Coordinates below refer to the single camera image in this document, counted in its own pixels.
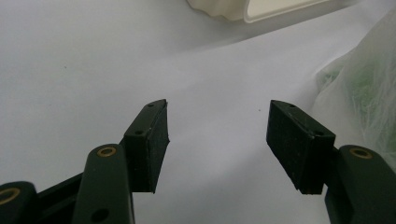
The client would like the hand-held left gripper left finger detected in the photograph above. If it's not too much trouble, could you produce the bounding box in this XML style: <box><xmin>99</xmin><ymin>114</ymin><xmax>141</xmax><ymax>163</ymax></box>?
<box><xmin>120</xmin><ymin>98</ymin><xmax>171</xmax><ymax>194</ymax></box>

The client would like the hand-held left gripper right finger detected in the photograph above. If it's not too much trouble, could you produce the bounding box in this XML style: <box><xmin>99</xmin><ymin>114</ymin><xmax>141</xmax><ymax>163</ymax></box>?
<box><xmin>265</xmin><ymin>99</ymin><xmax>336</xmax><ymax>195</ymax></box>

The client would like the clear plastic bag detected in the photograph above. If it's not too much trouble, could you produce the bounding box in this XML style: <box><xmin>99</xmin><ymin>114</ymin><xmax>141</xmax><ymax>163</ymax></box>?
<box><xmin>311</xmin><ymin>6</ymin><xmax>396</xmax><ymax>174</ymax></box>

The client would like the white plastic container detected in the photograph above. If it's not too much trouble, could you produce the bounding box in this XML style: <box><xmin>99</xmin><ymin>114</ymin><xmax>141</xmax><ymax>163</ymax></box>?
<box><xmin>186</xmin><ymin>0</ymin><xmax>335</xmax><ymax>24</ymax></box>

